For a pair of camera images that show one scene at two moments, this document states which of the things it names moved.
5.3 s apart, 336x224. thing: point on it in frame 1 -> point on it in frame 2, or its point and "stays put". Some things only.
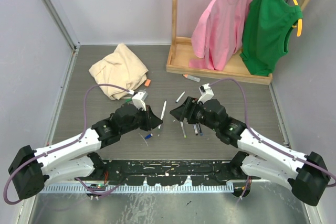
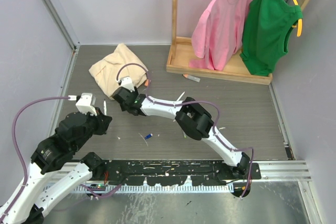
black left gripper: [151, 120] -> [103, 120]
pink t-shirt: [219, 30] stays put
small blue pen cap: [148, 136] stays put
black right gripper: [187, 110] -> [135, 93]
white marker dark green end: [162, 114] -> [105, 108]
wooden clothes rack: [180, 53] stays put
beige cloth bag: [122, 68] stays put
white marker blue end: [180, 97] stays put
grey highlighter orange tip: [191, 77] stays put
